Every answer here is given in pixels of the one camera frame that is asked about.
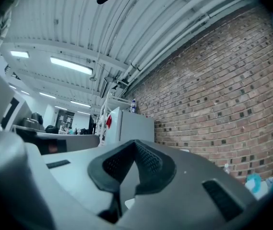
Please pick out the red diamond sticker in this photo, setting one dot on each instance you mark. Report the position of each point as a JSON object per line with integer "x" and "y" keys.
{"x": 109, "y": 122}

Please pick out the white grey refrigerator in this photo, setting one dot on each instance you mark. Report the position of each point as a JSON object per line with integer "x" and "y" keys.
{"x": 136, "y": 126}

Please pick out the round ceiling sensor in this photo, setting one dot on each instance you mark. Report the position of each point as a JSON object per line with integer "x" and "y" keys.
{"x": 93, "y": 78}

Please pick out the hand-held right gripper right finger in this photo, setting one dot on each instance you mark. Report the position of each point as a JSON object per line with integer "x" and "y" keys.
{"x": 186, "y": 188}

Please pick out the teal plush toy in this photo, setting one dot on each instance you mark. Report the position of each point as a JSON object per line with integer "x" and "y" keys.
{"x": 255, "y": 180}

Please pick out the black computer monitor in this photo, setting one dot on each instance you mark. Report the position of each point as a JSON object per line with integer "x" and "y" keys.
{"x": 92, "y": 124}

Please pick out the bottle with blue label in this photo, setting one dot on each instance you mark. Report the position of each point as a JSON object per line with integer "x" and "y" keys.
{"x": 133, "y": 106}

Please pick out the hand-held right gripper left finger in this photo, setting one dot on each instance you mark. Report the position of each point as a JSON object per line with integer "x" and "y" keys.
{"x": 74, "y": 171}

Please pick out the clear plastic water bottle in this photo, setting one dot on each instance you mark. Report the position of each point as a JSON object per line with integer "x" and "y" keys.
{"x": 226, "y": 169}

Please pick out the bundle of white ceiling pipes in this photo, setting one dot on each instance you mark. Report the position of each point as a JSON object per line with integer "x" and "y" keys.
{"x": 174, "y": 40}

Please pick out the ceiling light panel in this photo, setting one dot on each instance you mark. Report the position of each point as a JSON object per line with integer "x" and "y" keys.
{"x": 19, "y": 54}
{"x": 80, "y": 104}
{"x": 47, "y": 95}
{"x": 71, "y": 65}

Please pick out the ceiling air conditioner unit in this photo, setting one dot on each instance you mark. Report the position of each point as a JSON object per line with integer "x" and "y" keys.
{"x": 105, "y": 87}

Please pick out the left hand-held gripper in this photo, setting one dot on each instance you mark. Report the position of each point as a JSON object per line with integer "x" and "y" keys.
{"x": 9, "y": 114}

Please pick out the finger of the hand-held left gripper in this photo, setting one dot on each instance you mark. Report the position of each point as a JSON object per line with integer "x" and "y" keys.
{"x": 83, "y": 141}

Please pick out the ceiling junction box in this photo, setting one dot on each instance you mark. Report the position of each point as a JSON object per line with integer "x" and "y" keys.
{"x": 56, "y": 21}

